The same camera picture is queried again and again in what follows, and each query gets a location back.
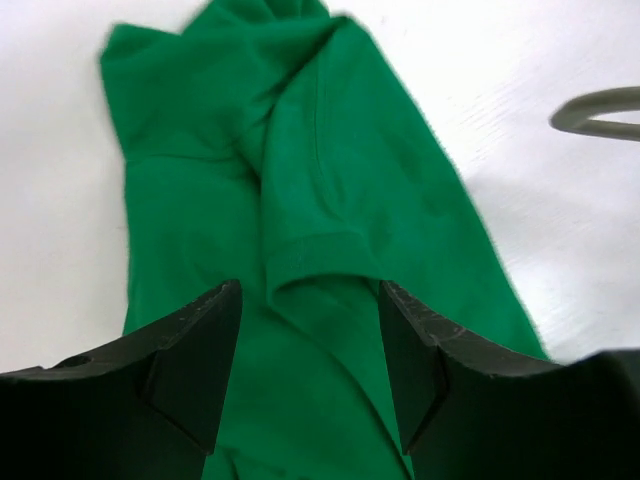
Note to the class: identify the green t shirt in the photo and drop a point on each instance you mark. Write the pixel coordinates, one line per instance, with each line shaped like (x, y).
(270, 142)

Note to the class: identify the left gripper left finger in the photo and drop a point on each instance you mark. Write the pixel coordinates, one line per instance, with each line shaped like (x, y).
(145, 406)

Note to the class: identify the grey clothes hanger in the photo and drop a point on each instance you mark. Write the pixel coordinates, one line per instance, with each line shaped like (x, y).
(579, 114)

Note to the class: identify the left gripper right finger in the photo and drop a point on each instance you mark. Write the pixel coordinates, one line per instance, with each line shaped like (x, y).
(468, 408)

